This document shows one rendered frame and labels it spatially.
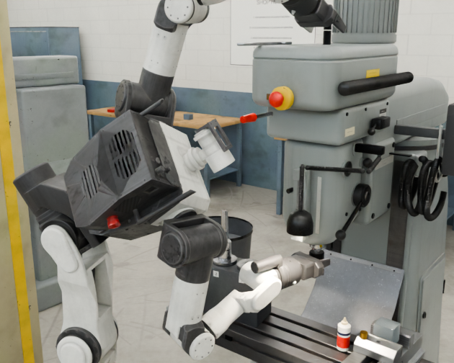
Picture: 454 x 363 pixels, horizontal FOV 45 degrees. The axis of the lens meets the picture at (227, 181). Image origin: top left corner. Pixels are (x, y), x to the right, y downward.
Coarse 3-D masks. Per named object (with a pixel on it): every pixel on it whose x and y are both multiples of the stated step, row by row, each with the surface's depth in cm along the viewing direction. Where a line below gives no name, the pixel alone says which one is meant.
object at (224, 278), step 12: (216, 264) 189; (228, 264) 189; (240, 264) 187; (216, 276) 188; (228, 276) 186; (216, 288) 190; (228, 288) 187; (240, 288) 185; (216, 300) 191; (204, 312) 195; (264, 312) 190; (252, 324) 186
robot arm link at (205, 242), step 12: (180, 228) 132; (192, 228) 133; (204, 228) 135; (216, 228) 137; (192, 240) 130; (204, 240) 132; (216, 240) 135; (192, 252) 129; (204, 252) 132; (216, 252) 136; (192, 264) 133; (204, 264) 134; (180, 276) 135; (192, 276) 134; (204, 276) 135
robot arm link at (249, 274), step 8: (272, 256) 157; (280, 256) 158; (248, 264) 159; (256, 264) 152; (264, 264) 153; (272, 264) 155; (280, 264) 157; (240, 272) 159; (248, 272) 157; (256, 272) 153; (264, 272) 155; (272, 272) 155; (280, 272) 157; (288, 272) 158; (248, 280) 156; (256, 280) 154; (280, 280) 157; (288, 280) 158
